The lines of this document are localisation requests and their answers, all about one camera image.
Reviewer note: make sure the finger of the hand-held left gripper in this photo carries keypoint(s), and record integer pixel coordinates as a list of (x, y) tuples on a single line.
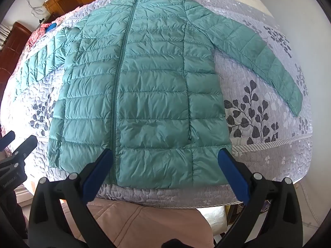
[(27, 146), (7, 139)]

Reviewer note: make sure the pink floral blanket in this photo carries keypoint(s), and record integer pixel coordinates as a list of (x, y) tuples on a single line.
[(36, 35)]

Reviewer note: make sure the blue cloth roll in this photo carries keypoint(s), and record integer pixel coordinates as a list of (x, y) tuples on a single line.
[(51, 27)]

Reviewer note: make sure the white slatted fixture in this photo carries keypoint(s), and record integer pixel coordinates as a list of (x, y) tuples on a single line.
[(4, 36)]

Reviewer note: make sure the dark wooden headboard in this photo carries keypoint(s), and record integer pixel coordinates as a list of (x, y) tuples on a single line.
[(15, 41)]

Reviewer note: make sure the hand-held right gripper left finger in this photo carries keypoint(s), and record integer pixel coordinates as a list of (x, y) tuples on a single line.
[(97, 175)]

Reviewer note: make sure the grey floral quilted bedspread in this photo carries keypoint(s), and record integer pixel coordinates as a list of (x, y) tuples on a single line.
[(258, 147)]

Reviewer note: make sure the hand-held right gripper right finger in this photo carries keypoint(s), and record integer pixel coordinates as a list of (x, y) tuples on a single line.
[(234, 175)]

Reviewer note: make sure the teal quilted down jacket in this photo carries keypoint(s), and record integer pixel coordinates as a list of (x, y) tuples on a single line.
[(155, 95)]

